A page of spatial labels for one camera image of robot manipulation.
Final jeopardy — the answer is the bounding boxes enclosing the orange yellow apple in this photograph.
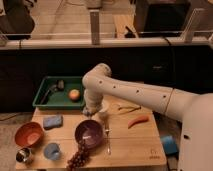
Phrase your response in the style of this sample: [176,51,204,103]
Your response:
[68,89,80,101]

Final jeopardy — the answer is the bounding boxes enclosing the orange bowl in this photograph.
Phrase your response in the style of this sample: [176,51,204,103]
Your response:
[14,122,44,147]

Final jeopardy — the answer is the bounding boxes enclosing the thin yellow tongs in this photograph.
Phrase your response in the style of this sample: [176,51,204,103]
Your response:
[118,106,141,112]

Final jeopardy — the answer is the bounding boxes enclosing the blue object beside table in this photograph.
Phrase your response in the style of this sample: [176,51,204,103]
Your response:
[161,135,179,155]

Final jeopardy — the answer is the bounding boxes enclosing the blue paper cup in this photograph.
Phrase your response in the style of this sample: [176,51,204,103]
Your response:
[43,143,61,161]

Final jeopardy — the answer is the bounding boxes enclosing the metal fork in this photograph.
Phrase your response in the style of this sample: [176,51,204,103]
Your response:
[105,122,111,155]

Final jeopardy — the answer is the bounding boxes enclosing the dark grape bunch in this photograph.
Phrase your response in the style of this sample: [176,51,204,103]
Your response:
[67,140,89,171]

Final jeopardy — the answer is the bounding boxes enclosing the blue sponge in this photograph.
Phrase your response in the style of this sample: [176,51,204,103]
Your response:
[43,115,63,130]

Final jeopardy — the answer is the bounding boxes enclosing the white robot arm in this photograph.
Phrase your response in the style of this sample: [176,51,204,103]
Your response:
[82,63,213,171]

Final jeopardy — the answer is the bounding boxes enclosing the black dish brush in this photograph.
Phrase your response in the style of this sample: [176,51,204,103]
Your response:
[40,80,65,104]

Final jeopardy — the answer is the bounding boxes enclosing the small metal cup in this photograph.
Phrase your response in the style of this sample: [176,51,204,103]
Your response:
[16,148,34,164]

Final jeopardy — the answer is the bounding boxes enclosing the green plastic tray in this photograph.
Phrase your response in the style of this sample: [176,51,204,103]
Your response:
[33,76,85,110]

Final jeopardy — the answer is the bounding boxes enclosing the purple bowl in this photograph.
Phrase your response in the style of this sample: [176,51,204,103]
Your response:
[75,120,103,149]

